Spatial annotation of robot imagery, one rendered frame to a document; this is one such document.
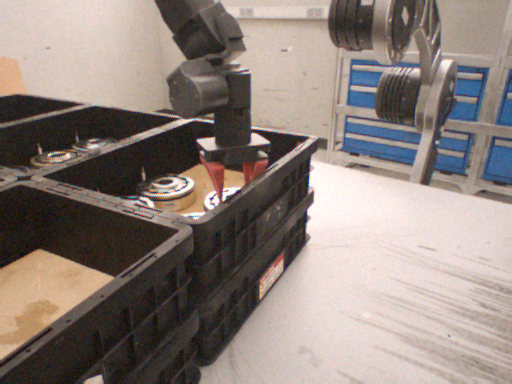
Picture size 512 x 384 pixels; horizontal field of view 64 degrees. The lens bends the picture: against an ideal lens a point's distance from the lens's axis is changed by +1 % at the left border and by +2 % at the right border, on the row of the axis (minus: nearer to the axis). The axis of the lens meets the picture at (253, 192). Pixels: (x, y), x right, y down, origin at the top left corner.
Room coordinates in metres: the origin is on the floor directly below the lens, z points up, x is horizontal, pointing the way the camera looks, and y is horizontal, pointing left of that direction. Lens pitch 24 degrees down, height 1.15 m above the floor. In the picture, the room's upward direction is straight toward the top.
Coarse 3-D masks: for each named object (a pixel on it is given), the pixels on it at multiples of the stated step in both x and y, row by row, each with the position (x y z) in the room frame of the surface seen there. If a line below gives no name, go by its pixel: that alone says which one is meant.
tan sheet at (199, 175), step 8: (192, 168) 0.83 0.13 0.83; (200, 168) 0.83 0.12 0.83; (192, 176) 0.78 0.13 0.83; (200, 176) 0.78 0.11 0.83; (208, 176) 0.78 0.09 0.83; (224, 176) 0.78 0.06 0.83; (232, 176) 0.78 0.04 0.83; (240, 176) 0.78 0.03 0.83; (200, 184) 0.74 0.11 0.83; (208, 184) 0.74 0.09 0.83; (224, 184) 0.74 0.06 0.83; (232, 184) 0.74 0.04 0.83; (240, 184) 0.74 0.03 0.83; (200, 192) 0.70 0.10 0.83; (208, 192) 0.70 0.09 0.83; (200, 200) 0.66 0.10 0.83; (192, 208) 0.63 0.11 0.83; (200, 208) 0.63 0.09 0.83
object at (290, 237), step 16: (304, 208) 0.68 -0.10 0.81; (288, 224) 0.61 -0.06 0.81; (304, 224) 0.70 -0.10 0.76; (272, 240) 0.55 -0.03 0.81; (288, 240) 0.64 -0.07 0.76; (304, 240) 0.71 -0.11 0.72; (256, 256) 0.51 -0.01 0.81; (272, 256) 0.58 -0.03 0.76; (288, 256) 0.65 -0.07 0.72; (240, 272) 0.46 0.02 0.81; (256, 272) 0.53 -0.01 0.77; (224, 288) 0.43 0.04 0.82; (240, 288) 0.49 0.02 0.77; (256, 288) 0.52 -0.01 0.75; (208, 304) 0.40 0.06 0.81; (224, 304) 0.43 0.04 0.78; (240, 304) 0.48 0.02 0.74; (256, 304) 0.52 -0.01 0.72; (208, 320) 0.41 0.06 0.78; (224, 320) 0.43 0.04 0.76; (240, 320) 0.48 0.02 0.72; (208, 336) 0.40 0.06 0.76; (224, 336) 0.43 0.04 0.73; (208, 352) 0.41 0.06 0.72
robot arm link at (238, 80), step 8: (232, 64) 0.60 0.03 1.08; (240, 64) 0.62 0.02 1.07; (224, 72) 0.57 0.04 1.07; (232, 72) 0.58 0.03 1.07; (240, 72) 0.59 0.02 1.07; (248, 72) 0.60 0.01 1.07; (232, 80) 0.57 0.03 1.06; (240, 80) 0.58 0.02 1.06; (248, 80) 0.59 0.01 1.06; (232, 88) 0.57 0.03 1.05; (240, 88) 0.58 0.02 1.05; (248, 88) 0.59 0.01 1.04; (232, 96) 0.57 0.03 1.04; (240, 96) 0.58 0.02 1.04; (248, 96) 0.59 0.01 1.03; (232, 104) 0.57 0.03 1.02; (240, 104) 0.58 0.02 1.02; (248, 104) 0.59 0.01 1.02
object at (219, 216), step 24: (192, 120) 0.86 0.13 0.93; (120, 144) 0.68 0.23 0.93; (312, 144) 0.70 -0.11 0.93; (72, 168) 0.58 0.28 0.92; (288, 168) 0.60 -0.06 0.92; (96, 192) 0.48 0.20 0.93; (240, 192) 0.48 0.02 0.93; (264, 192) 0.53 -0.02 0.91; (168, 216) 0.41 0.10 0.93; (216, 216) 0.42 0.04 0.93
